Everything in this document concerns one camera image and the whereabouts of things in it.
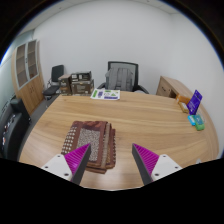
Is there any purple upright card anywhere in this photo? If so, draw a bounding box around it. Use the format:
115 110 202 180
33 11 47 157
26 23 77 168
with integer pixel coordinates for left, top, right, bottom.
186 89 203 116

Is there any flat black printed box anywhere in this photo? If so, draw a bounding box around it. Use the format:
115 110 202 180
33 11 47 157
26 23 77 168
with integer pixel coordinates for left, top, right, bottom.
70 70 93 83

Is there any blue small pack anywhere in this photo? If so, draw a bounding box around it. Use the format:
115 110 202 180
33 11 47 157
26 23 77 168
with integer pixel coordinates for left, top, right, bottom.
187 114 198 127

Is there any grey backpack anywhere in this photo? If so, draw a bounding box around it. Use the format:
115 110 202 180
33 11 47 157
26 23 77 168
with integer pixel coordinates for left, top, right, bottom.
113 67 135 92

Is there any white printed paper sheet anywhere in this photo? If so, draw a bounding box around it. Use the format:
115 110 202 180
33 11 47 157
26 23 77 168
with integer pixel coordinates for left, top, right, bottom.
90 88 121 101

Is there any green small pack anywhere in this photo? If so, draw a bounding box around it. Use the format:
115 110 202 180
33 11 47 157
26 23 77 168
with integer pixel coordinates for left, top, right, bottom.
193 114 206 131

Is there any large dark cardboard box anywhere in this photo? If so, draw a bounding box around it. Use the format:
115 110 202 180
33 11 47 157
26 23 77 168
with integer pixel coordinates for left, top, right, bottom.
70 79 95 96

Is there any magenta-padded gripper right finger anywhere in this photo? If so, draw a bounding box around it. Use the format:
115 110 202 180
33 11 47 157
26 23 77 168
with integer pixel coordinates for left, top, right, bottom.
131 143 184 186

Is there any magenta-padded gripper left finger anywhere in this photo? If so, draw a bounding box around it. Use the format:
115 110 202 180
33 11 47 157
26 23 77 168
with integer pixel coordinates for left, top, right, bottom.
40 143 92 185

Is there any black visitor chair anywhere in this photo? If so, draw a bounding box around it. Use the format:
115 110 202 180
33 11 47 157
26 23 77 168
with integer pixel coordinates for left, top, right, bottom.
42 64 65 101

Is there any small brown cardboard box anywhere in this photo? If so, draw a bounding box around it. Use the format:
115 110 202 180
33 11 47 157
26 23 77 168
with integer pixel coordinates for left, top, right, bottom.
58 73 73 96

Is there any black mesh office chair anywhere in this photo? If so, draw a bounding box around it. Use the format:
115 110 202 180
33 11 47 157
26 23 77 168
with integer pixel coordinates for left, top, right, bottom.
97 61 150 94

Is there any brown patterned towel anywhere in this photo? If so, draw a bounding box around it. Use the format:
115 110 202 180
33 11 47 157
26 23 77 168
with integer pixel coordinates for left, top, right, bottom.
60 120 117 175

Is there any wooden cabinet with glass doors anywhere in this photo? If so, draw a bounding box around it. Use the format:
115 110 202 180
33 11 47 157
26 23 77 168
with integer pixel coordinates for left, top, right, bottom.
11 39 45 116

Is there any black leather sofa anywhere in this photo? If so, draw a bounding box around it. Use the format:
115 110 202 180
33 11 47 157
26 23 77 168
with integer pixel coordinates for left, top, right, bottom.
0 96 32 162

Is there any orange small box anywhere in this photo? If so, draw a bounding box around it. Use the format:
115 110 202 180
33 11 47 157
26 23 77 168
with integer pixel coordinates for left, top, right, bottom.
175 94 192 114

